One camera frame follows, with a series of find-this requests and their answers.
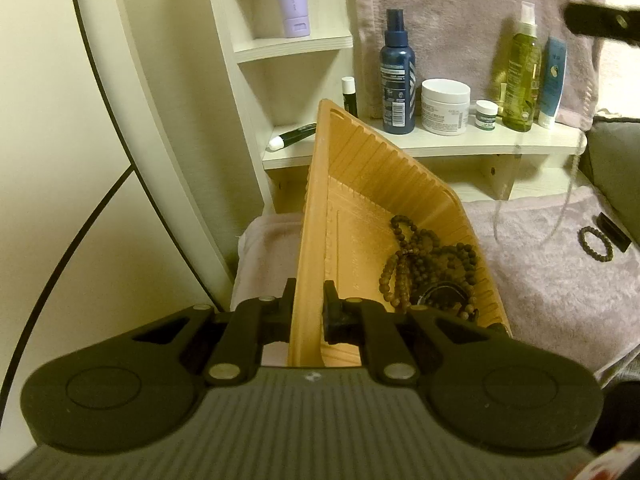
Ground black lip balm stick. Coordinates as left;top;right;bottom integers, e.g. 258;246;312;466
341;76;359;116

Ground dark bead bracelet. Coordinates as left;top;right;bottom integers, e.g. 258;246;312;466
578;227;614;263

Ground black bangle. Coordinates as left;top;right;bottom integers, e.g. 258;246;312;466
416;282;475;312

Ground white wooden shelf unit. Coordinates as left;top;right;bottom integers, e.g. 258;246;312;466
202;0;589;217

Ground orange ribbed plastic tray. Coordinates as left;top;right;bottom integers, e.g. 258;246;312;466
287;99;512;367

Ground grey cushion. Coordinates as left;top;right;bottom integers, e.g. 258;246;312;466
582;114;640;252

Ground blue and white tube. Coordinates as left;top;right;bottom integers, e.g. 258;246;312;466
537;35;569;130

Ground small white jar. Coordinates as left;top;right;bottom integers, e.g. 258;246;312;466
474;99;500;130

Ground pile of brown bead bracelets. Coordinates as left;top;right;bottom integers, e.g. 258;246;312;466
379;215;482;324

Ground dark blue spray bottle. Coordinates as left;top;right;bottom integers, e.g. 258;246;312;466
379;8;418;135

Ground white and red printed object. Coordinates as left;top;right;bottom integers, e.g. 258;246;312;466
575;439;640;480

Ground clear beaded necklace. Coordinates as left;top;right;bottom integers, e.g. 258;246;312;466
492;129;589;247

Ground green oil spray bottle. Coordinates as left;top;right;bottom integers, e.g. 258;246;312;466
501;1;544;134

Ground white cream jar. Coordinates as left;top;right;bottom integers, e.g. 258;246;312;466
419;78;472;136

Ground black tube with white cap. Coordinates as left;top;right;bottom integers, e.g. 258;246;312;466
267;123;317;152

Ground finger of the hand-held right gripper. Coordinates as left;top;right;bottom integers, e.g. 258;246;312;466
563;0;640;44

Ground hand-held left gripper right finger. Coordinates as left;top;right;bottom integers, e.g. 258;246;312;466
323;281;509;384

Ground small black box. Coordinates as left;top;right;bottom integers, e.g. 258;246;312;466
596;212;632;254

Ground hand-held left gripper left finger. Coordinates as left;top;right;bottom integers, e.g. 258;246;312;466
131;278;297;387

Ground hanging mauve towel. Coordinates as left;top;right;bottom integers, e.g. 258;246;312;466
350;0;606;132

